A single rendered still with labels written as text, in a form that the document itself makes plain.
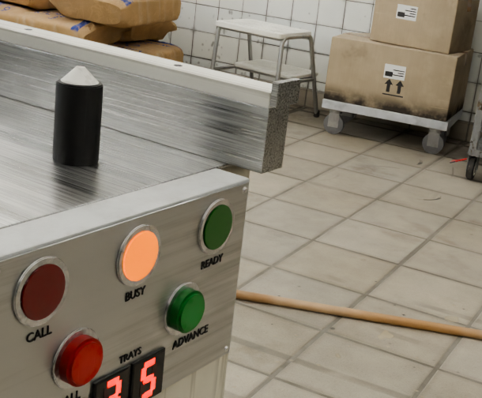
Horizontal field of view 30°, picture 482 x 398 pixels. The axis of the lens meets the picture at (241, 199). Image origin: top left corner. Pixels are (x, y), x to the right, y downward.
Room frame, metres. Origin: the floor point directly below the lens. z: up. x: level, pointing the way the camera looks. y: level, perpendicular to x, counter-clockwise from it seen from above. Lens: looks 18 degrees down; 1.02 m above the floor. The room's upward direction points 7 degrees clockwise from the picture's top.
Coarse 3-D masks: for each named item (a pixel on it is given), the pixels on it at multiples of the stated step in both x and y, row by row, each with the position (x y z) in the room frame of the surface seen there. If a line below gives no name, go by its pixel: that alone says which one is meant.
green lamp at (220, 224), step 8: (216, 208) 0.58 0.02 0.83; (224, 208) 0.59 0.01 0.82; (216, 216) 0.58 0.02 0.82; (224, 216) 0.59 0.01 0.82; (208, 224) 0.57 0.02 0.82; (216, 224) 0.58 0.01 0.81; (224, 224) 0.59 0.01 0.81; (208, 232) 0.57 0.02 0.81; (216, 232) 0.58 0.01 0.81; (224, 232) 0.59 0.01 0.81; (208, 240) 0.57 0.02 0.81; (216, 240) 0.58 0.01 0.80; (224, 240) 0.59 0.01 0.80; (216, 248) 0.58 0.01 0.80
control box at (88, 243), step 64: (192, 192) 0.57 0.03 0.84; (0, 256) 0.43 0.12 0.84; (64, 256) 0.46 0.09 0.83; (192, 256) 0.57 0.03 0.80; (0, 320) 0.43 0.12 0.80; (64, 320) 0.47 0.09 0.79; (128, 320) 0.51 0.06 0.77; (0, 384) 0.43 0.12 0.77; (64, 384) 0.47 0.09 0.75; (128, 384) 0.51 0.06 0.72
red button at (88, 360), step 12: (84, 336) 0.47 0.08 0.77; (72, 348) 0.46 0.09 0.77; (84, 348) 0.47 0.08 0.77; (96, 348) 0.48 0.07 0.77; (60, 360) 0.46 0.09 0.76; (72, 360) 0.46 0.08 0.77; (84, 360) 0.47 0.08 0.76; (96, 360) 0.48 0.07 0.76; (60, 372) 0.46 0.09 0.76; (72, 372) 0.46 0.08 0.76; (84, 372) 0.47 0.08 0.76; (96, 372) 0.48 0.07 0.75; (72, 384) 0.46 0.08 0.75; (84, 384) 0.47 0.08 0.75
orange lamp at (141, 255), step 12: (132, 240) 0.51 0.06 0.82; (144, 240) 0.52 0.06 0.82; (156, 240) 0.53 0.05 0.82; (132, 252) 0.51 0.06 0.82; (144, 252) 0.52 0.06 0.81; (156, 252) 0.53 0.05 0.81; (132, 264) 0.51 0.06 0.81; (144, 264) 0.52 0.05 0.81; (132, 276) 0.51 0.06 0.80; (144, 276) 0.52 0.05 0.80
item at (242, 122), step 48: (0, 48) 0.78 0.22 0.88; (48, 48) 0.75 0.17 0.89; (96, 48) 0.73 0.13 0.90; (48, 96) 0.75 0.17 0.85; (144, 96) 0.69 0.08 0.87; (192, 96) 0.66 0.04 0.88; (240, 96) 0.64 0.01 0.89; (288, 96) 0.64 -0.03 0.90; (192, 144) 0.66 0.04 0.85; (240, 144) 0.64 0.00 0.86
